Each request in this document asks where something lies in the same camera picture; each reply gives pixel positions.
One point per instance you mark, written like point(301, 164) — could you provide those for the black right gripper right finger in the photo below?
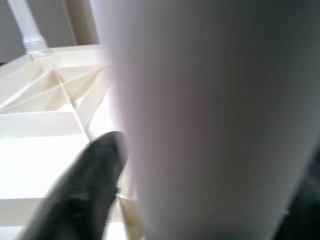
point(310, 212)

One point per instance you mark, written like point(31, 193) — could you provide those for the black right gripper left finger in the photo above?
point(82, 187)

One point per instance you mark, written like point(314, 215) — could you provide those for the white plastic table top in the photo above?
point(37, 125)

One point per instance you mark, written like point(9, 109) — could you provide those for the white plastic table leg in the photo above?
point(212, 112)
point(27, 25)

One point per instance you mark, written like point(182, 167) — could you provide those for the pale door frame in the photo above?
point(82, 22)

